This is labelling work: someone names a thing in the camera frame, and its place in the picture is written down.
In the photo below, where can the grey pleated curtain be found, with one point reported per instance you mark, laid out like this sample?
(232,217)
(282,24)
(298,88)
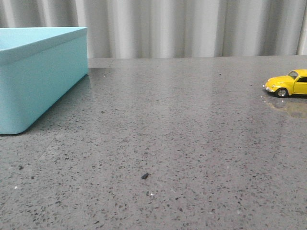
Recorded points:
(172,28)

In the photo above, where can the yellow toy beetle car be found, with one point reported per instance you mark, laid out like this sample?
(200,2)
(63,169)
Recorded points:
(295,82)

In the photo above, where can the light blue storage box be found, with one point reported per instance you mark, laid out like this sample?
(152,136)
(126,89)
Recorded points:
(38,65)

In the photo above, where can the small black debris piece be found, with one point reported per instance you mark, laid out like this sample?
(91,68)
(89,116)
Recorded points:
(145,176)

